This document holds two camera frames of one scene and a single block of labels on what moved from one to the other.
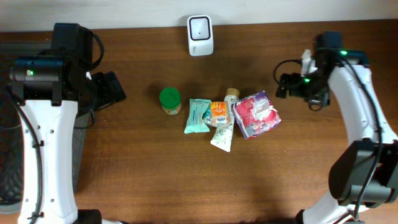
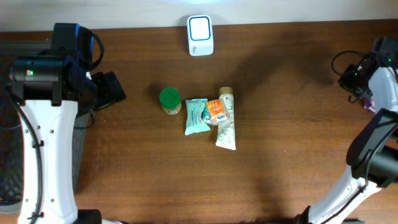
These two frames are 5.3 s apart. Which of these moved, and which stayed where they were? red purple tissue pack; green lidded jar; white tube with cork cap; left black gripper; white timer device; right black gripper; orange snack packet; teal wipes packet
Moved: white tube with cork cap; right black gripper; red purple tissue pack; orange snack packet
Stayed: teal wipes packet; green lidded jar; white timer device; left black gripper
